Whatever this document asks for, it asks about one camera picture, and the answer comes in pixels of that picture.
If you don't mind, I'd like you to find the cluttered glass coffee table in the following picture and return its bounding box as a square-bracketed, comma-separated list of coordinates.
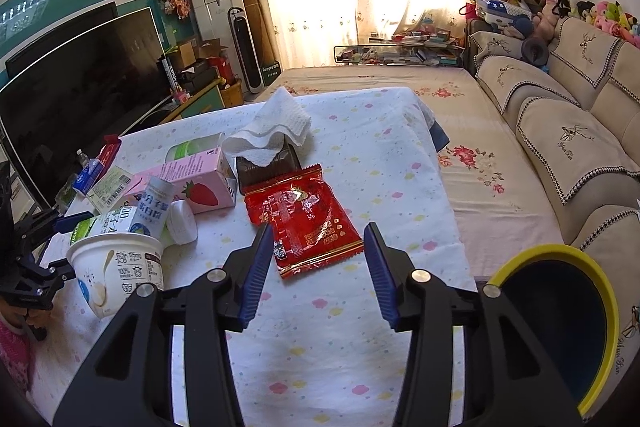
[332, 36, 466, 68]

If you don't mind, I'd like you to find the yellow rimmed dark trash bin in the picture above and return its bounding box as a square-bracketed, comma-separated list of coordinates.
[486, 244, 620, 423]

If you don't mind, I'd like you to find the person's pink clothing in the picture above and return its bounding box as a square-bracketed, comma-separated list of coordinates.
[0, 314, 37, 400]

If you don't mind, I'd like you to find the white round lid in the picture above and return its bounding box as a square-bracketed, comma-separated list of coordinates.
[166, 199, 198, 244]

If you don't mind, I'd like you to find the flat white paper box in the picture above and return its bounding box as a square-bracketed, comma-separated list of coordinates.
[90, 166, 139, 214]

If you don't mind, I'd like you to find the brown rolled mat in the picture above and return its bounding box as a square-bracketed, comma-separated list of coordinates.
[234, 0, 282, 72]

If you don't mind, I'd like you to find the cream floral sheet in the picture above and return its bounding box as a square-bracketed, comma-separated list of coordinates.
[270, 67, 568, 280]

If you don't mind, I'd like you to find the green white round container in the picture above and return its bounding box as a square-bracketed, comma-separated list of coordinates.
[165, 133, 224, 162]

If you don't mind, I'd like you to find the red snack wrapper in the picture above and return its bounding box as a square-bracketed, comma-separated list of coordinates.
[243, 163, 364, 280]

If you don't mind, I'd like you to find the white paper towel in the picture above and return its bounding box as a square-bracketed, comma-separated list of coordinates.
[221, 87, 312, 168]

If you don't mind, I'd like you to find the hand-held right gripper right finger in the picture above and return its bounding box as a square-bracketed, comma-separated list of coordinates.
[363, 222, 583, 427]

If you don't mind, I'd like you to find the green white milk carton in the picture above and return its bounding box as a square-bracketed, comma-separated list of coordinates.
[50, 207, 166, 258]

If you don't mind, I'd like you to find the white tower fan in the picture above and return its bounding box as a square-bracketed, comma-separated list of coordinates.
[227, 7, 264, 94]

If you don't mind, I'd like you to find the small red box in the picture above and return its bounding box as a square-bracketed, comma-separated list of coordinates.
[97, 134, 122, 168]

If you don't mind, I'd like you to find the green television cabinet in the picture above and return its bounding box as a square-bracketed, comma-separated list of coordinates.
[160, 79, 226, 124]

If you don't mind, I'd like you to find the white yogurt cup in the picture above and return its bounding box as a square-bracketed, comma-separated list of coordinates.
[66, 232, 166, 319]

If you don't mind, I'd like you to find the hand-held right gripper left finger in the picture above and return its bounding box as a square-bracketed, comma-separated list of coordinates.
[52, 223, 275, 427]

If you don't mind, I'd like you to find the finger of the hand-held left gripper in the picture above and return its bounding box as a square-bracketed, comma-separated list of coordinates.
[20, 211, 95, 253]
[30, 258, 77, 293]

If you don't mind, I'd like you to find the blue white packet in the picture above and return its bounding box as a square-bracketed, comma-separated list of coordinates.
[72, 150, 104, 196]

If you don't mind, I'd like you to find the cardboard box near television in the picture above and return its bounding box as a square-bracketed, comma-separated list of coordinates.
[177, 39, 222, 72]

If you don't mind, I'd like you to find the white dotted tablecloth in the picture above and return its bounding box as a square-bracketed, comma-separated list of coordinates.
[30, 86, 481, 427]

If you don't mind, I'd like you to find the dark round cushion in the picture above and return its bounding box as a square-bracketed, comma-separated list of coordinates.
[520, 36, 551, 66]

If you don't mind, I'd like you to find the pink strawberry milk carton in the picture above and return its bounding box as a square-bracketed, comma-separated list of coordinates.
[122, 148, 238, 214]

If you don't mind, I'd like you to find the row of plush toys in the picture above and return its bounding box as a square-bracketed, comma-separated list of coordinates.
[532, 0, 640, 50]

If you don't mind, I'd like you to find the dark brown plastic tray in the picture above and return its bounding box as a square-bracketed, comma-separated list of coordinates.
[235, 142, 303, 196]

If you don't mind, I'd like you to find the star printed bag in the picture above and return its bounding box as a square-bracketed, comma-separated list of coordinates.
[475, 0, 533, 30]

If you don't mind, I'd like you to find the beige sofa with covers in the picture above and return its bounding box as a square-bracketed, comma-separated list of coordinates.
[465, 14, 640, 358]

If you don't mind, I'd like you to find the white bottle blue label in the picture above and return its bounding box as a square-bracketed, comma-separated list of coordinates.
[135, 177, 174, 240]

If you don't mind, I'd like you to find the black flat television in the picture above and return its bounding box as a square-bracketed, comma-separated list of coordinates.
[0, 2, 176, 204]

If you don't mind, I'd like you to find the blue cloth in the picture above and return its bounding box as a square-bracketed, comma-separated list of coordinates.
[417, 99, 451, 152]

